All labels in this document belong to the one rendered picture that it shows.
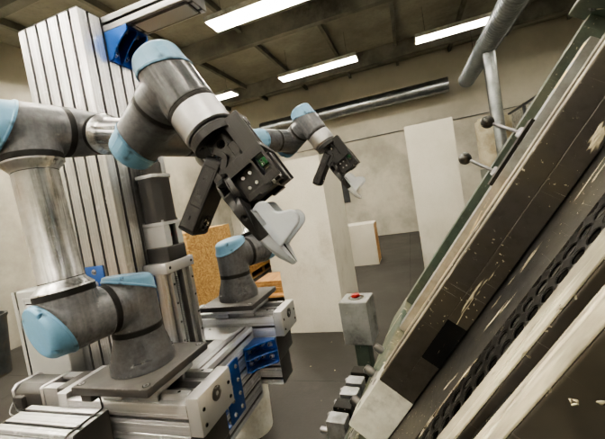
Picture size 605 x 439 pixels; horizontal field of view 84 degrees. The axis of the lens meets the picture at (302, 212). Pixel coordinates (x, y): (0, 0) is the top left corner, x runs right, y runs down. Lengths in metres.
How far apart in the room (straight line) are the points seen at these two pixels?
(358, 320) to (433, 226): 3.37
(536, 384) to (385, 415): 0.56
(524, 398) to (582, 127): 0.46
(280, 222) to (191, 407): 0.55
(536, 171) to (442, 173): 4.07
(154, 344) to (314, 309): 2.69
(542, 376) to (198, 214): 0.40
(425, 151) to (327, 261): 2.10
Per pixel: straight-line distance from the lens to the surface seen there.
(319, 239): 3.30
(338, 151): 1.10
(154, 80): 0.53
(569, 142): 0.61
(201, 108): 0.48
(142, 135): 0.56
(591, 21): 1.45
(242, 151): 0.46
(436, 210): 4.67
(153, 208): 1.14
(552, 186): 0.61
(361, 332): 1.45
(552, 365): 0.20
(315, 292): 3.45
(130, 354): 0.93
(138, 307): 0.91
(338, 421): 1.08
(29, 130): 0.89
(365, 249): 5.99
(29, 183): 0.88
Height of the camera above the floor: 1.39
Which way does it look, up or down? 3 degrees down
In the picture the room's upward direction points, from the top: 9 degrees counter-clockwise
